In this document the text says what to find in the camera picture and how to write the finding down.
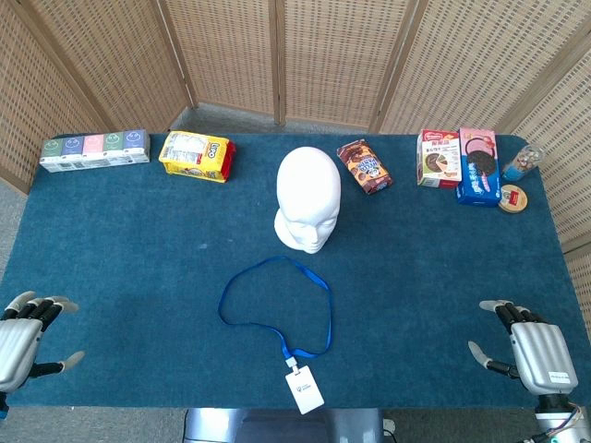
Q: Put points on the red white cake box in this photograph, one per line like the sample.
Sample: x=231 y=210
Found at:
x=436 y=161

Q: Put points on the clear candy jar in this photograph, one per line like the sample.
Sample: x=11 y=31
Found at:
x=522 y=164

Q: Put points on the pink blue Oreo box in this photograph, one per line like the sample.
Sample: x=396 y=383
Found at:
x=480 y=161

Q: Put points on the blue table carpet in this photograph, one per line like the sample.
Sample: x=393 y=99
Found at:
x=138 y=254

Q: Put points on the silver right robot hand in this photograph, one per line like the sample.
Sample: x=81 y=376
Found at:
x=540 y=355

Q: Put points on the pastel tissue multipack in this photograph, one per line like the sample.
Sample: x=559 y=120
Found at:
x=92 y=147

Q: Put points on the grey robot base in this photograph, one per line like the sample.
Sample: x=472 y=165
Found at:
x=277 y=429

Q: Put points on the white foam mannequin head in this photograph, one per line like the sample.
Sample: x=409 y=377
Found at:
x=307 y=194

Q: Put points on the brown chocolate cookie pack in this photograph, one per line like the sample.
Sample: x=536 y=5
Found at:
x=365 y=168

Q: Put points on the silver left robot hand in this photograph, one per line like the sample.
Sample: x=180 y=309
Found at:
x=18 y=341

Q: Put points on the yellow Lipo biscuit bag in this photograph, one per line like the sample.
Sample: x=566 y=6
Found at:
x=194 y=154

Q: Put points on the woven bamboo folding screen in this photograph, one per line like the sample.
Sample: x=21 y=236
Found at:
x=323 y=55

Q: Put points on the round wooden red lid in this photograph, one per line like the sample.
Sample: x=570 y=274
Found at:
x=513 y=198

